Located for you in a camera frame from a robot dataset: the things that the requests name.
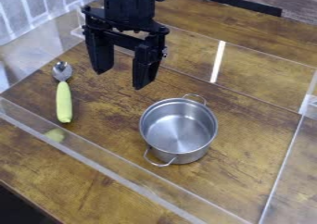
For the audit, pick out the stainless steel pot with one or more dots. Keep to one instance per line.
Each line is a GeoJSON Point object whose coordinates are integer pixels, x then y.
{"type": "Point", "coordinates": [178, 128]}

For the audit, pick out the clear acrylic barrier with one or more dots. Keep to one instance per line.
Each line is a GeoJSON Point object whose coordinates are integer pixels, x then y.
{"type": "Point", "coordinates": [189, 205]}

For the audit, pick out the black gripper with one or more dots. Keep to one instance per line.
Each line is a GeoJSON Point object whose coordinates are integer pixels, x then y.
{"type": "Point", "coordinates": [124, 23]}

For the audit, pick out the black bar on table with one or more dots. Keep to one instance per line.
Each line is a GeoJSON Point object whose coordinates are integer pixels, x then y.
{"type": "Point", "coordinates": [269, 10]}

